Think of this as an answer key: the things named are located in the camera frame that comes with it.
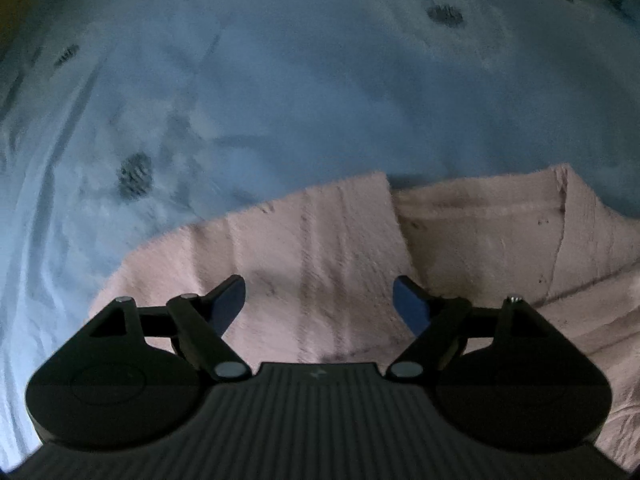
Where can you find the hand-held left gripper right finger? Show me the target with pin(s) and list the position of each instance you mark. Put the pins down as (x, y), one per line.
(411, 305)

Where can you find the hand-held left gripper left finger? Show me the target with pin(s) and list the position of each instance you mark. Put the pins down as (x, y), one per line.
(229, 302)

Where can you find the pink knitted sweater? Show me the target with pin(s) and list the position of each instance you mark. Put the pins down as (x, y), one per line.
(350, 260)

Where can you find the blue dandelion print bed sheet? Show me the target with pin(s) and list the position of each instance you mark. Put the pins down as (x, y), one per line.
(300, 85)

